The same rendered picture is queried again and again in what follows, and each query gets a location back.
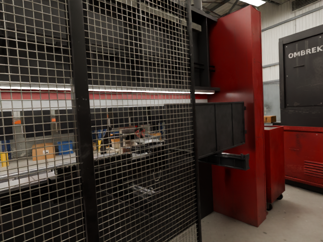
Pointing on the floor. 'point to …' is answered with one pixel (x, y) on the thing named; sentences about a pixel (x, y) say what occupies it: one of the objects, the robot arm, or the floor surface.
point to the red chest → (274, 163)
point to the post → (82, 118)
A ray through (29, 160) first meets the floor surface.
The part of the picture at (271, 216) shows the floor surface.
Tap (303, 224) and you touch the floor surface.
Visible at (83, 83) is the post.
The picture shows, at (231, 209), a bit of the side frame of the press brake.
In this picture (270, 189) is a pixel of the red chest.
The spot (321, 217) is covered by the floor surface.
